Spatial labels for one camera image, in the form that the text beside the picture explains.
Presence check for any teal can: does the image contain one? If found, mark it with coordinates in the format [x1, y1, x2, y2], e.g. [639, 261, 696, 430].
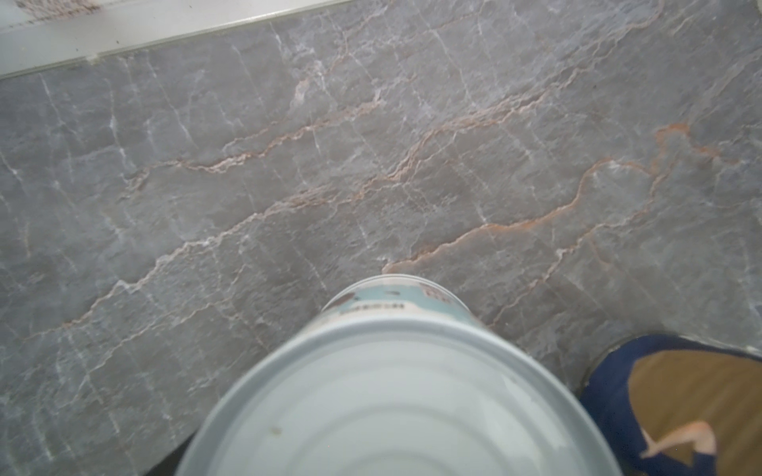
[178, 275, 620, 475]

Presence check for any dark open tin can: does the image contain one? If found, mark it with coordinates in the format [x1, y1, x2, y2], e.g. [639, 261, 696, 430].
[579, 334, 761, 475]

